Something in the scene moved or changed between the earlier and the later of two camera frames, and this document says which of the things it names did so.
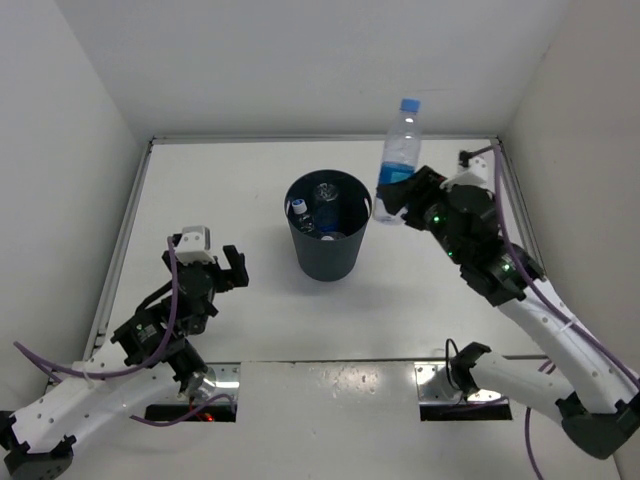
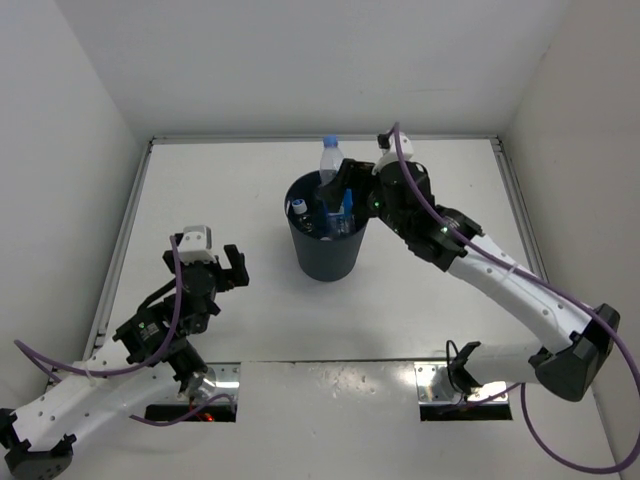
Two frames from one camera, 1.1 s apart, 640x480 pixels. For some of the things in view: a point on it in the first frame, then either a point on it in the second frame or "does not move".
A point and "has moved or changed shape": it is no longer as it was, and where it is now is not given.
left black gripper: x=236 y=276 does not move
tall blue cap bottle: x=401 y=156 has moved or changed shape
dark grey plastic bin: x=328 y=211 does not move
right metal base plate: x=433 y=385 does not move
